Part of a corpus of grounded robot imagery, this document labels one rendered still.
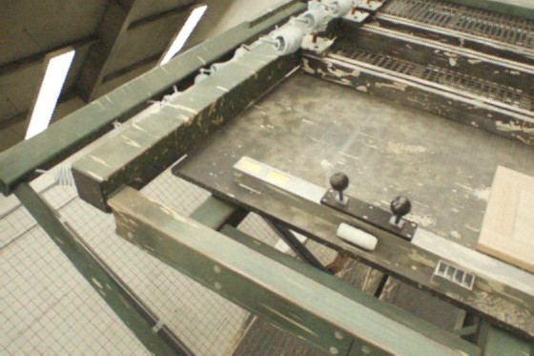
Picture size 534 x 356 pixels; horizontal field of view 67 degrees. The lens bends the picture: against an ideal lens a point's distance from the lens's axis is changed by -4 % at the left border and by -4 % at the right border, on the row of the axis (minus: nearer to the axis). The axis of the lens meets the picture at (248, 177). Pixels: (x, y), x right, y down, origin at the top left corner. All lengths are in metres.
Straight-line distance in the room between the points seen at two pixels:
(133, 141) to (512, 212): 0.87
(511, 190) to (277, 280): 0.65
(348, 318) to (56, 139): 1.05
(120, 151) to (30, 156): 0.50
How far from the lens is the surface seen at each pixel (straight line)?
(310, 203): 0.91
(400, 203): 0.78
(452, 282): 0.87
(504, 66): 1.69
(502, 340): 0.92
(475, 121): 1.39
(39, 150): 1.42
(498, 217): 1.06
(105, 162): 0.93
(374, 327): 0.73
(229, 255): 0.78
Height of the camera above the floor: 1.68
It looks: 2 degrees down
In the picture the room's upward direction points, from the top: 43 degrees counter-clockwise
